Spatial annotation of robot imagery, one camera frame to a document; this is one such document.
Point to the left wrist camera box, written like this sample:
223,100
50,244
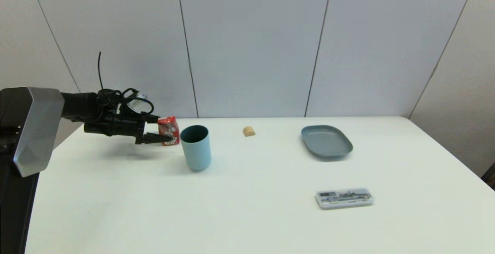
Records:
138,103

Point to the dark object beside table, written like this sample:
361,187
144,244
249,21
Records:
490,176

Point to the light blue cup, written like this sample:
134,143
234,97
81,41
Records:
197,152

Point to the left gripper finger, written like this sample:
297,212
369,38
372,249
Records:
152,119
156,138

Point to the red snack packet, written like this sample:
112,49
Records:
170,128

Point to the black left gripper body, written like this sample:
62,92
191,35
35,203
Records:
116,126

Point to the clear flat tool case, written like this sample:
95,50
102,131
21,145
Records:
344,198

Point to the small beige block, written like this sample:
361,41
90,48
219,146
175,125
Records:
248,132

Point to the grey-blue oval plate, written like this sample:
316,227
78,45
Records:
326,142

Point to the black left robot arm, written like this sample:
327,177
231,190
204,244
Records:
31,130

